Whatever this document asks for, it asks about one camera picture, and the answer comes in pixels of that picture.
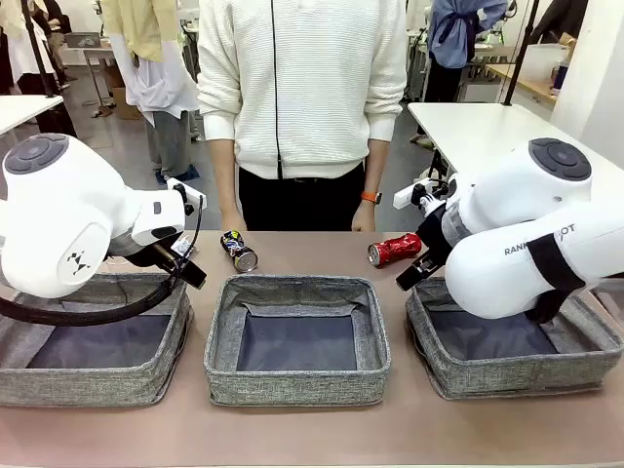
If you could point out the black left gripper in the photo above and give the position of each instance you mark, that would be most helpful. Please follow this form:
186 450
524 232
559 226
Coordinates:
187 275

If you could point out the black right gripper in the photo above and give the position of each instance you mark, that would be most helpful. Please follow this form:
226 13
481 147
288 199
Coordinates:
439 239

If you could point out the crushed red can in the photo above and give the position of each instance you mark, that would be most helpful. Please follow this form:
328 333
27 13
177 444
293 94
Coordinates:
397 247

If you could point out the crushed dark blue can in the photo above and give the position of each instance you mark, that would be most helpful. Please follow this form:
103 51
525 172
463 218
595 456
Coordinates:
239 248

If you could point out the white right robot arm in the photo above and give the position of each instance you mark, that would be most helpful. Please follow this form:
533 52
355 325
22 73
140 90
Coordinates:
517 244

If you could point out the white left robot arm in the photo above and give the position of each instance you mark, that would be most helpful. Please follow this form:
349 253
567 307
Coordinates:
63 205

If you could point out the person's right forearm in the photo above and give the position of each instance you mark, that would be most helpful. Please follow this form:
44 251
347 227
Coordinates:
226 175

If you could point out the person's left forearm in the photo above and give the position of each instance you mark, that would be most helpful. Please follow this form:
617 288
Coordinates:
378 166

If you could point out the person's right hand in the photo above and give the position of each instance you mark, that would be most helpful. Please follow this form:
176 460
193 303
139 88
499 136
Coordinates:
233 222

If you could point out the person's left hand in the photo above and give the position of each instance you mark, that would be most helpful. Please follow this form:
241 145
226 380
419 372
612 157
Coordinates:
364 217

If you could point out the blue floor mat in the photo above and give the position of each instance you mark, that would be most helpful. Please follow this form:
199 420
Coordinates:
187 173

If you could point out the black trousers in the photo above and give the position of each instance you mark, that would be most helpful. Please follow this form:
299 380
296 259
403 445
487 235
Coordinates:
302 205

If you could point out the grey fabric basket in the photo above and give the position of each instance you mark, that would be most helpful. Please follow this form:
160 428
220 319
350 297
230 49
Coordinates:
97 380
292 380
512 375

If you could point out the large white table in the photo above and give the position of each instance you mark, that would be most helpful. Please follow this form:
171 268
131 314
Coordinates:
487 127

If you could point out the brown cardboard box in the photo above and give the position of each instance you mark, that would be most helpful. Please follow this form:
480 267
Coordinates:
124 105

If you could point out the person in yellow white clothes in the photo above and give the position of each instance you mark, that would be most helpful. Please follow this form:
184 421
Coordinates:
156 73

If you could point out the person in white sweater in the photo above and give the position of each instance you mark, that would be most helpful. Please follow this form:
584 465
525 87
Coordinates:
302 83

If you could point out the wooden workbench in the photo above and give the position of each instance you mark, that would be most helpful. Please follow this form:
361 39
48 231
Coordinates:
526 83

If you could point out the small white table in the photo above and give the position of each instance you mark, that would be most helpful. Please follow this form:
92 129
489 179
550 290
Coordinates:
24 109

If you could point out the person in blue shirt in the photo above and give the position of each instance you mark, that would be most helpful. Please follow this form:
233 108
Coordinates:
458 44

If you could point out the white plastic container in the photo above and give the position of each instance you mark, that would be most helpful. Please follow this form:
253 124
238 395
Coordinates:
546 63

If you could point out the black stand pole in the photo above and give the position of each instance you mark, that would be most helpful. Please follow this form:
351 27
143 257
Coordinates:
521 49
39 49

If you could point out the person in white coat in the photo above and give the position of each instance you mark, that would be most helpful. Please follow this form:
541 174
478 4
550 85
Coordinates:
17 53

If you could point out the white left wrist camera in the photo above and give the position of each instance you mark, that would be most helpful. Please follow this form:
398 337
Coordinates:
187 192

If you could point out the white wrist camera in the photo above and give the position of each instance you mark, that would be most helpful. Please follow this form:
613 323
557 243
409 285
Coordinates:
414 192
187 192

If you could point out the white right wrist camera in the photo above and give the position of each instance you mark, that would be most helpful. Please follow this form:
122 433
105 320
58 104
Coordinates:
414 192

